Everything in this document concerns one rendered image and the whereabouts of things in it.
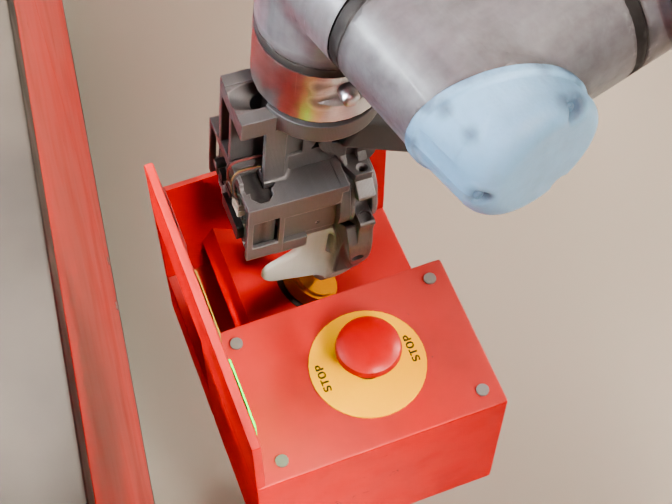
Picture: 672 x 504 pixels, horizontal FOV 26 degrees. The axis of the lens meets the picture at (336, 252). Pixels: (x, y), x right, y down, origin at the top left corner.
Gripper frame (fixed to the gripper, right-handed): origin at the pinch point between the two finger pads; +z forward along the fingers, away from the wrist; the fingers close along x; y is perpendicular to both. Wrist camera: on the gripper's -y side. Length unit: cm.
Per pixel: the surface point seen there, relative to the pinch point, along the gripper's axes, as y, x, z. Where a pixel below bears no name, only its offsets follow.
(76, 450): 19.9, 13.3, -11.6
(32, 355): 20.6, 7.2, -11.6
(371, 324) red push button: 1.1, 8.8, -6.6
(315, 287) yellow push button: 1.2, 1.1, 1.4
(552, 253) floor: -48, -31, 70
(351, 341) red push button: 2.6, 9.5, -6.5
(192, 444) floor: 2, -22, 75
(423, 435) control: -0.1, 15.2, -3.2
